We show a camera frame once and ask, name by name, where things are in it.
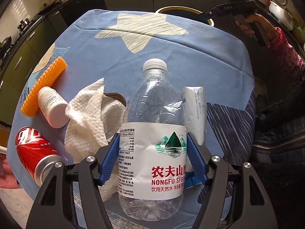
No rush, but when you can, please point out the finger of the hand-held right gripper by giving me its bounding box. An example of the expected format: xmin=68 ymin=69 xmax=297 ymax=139
xmin=199 ymin=5 xmax=222 ymax=21

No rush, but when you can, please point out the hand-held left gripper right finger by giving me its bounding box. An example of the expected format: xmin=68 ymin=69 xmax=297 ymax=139
xmin=186 ymin=132 xmax=277 ymax=229

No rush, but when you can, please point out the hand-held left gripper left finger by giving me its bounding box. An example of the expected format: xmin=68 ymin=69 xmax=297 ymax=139
xmin=26 ymin=132 xmax=120 ymax=229

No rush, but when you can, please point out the white paper towel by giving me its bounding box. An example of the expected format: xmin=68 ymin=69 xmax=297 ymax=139
xmin=65 ymin=77 xmax=127 ymax=202

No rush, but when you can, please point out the yellow rimmed trash bin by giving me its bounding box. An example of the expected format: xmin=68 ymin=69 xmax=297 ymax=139
xmin=155 ymin=7 xmax=215 ymax=27

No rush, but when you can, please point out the clear plastic water bottle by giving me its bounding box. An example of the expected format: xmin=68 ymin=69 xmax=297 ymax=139
xmin=118 ymin=58 xmax=187 ymax=222

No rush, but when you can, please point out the orange ribbed foam sleeve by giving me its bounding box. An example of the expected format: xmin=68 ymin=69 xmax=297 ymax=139
xmin=21 ymin=56 xmax=67 ymax=117

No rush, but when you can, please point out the person's right forearm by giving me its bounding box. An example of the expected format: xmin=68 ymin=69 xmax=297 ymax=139
xmin=268 ymin=27 xmax=305 ymax=81

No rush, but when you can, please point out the person's right hand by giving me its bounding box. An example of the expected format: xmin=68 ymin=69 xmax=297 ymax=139
xmin=238 ymin=13 xmax=278 ymax=43

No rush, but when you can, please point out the white rice cooker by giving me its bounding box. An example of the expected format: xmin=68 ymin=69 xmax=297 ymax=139
xmin=269 ymin=0 xmax=295 ymax=30

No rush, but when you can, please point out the blue printed tablecloth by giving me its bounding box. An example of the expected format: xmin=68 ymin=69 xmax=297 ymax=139
xmin=6 ymin=10 xmax=256 ymax=229

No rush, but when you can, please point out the red soda can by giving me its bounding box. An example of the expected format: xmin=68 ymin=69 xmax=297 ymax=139
xmin=15 ymin=126 xmax=66 ymax=187

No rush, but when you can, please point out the small white plastic bottle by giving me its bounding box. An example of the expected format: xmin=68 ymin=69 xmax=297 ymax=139
xmin=38 ymin=86 xmax=69 ymax=128

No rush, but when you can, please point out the person's dark jacket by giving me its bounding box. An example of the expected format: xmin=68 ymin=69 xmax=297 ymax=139
xmin=250 ymin=75 xmax=305 ymax=222

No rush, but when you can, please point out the red checked apron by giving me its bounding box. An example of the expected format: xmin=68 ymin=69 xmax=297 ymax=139
xmin=0 ymin=154 xmax=19 ymax=191

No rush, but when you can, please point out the black wok with lid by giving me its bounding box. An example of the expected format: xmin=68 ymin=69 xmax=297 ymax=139
xmin=0 ymin=36 xmax=12 ymax=51

